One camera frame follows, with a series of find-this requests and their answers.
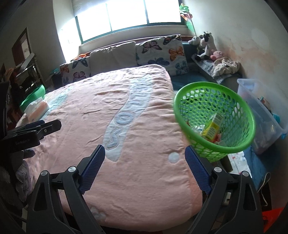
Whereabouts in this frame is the yellow green juice carton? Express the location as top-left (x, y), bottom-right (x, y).
top-left (201, 113), bottom-right (224, 142)

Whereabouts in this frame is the green plastic basket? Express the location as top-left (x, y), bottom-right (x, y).
top-left (173, 82), bottom-right (256, 162)

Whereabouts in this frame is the butterfly print pillow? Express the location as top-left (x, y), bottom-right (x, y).
top-left (60, 57), bottom-right (91, 86)
top-left (136, 34), bottom-right (189, 76)

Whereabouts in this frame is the pink towel blanket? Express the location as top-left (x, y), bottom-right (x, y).
top-left (27, 65), bottom-right (202, 231)

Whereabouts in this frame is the clear plastic storage bin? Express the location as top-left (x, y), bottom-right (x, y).
top-left (237, 78), bottom-right (287, 155)

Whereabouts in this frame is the plain grey cushion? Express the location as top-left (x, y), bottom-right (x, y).
top-left (90, 41), bottom-right (138, 76)

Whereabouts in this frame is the crumpled beige cloth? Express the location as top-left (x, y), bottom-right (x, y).
top-left (210, 57), bottom-right (241, 77)

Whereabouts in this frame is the patterned bench mat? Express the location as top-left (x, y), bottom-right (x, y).
top-left (192, 55), bottom-right (241, 84)

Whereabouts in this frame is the pink plush toy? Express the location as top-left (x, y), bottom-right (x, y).
top-left (210, 50), bottom-right (226, 61)

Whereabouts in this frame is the cow plush toy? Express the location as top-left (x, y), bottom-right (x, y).
top-left (194, 32), bottom-right (217, 61)

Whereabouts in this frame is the grey white plush toy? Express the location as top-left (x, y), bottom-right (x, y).
top-left (188, 36), bottom-right (201, 46)

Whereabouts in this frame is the colourful pinwheel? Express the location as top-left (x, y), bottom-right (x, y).
top-left (179, 3), bottom-right (197, 36)

